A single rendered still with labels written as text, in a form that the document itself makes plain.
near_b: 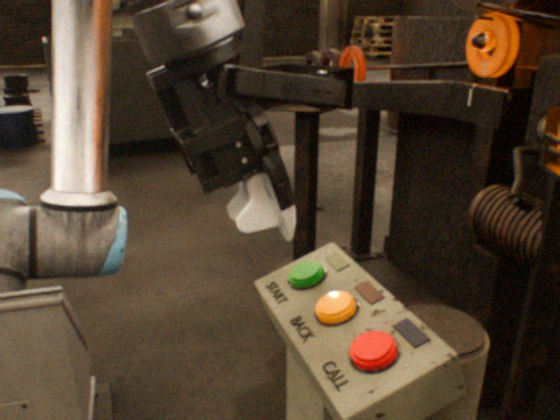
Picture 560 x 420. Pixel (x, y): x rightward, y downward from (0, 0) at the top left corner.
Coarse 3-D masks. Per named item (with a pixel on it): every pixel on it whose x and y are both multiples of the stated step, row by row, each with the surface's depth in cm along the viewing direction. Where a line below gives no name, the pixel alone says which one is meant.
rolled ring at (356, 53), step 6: (348, 48) 192; (354, 48) 188; (360, 48) 189; (342, 54) 197; (348, 54) 192; (354, 54) 187; (360, 54) 187; (342, 60) 198; (348, 60) 198; (354, 60) 188; (360, 60) 186; (342, 66) 199; (348, 66) 199; (360, 66) 186; (360, 72) 186; (354, 78) 189; (360, 78) 187
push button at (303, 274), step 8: (296, 264) 59; (304, 264) 58; (312, 264) 58; (320, 264) 58; (296, 272) 57; (304, 272) 57; (312, 272) 56; (320, 272) 56; (296, 280) 56; (304, 280) 56; (312, 280) 56
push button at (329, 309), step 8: (328, 296) 52; (336, 296) 51; (344, 296) 51; (352, 296) 51; (320, 304) 51; (328, 304) 51; (336, 304) 50; (344, 304) 50; (352, 304) 50; (320, 312) 50; (328, 312) 50; (336, 312) 49; (344, 312) 49; (352, 312) 50; (328, 320) 50; (336, 320) 49
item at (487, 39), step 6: (474, 36) 124; (480, 36) 123; (486, 36) 123; (492, 36) 123; (474, 42) 124; (480, 42) 123; (486, 42) 123; (492, 42) 124; (480, 48) 124; (486, 48) 124; (492, 48) 125
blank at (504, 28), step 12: (480, 24) 127; (492, 24) 123; (504, 24) 119; (468, 36) 131; (504, 36) 120; (516, 36) 119; (468, 48) 132; (504, 48) 120; (516, 48) 120; (468, 60) 132; (480, 60) 128; (492, 60) 124; (504, 60) 121; (480, 72) 129; (492, 72) 125; (504, 72) 125
